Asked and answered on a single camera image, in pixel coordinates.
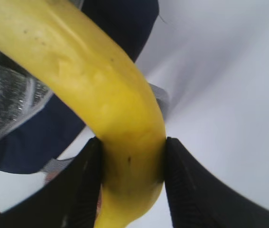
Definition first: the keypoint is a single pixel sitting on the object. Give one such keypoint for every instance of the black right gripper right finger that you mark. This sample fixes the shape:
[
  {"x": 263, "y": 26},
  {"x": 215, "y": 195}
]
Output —
[{"x": 197, "y": 199}]

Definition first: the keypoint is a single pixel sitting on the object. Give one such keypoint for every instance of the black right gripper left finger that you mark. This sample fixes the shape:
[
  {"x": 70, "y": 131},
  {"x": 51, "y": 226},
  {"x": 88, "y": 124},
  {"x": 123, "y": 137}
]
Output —
[{"x": 68, "y": 201}]

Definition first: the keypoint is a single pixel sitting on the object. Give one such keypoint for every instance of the navy insulated lunch bag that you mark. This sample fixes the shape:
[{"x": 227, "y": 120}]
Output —
[{"x": 35, "y": 125}]

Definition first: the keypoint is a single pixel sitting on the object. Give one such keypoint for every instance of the yellow banana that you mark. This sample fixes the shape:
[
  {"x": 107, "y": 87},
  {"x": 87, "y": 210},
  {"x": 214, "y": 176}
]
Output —
[{"x": 59, "y": 45}]

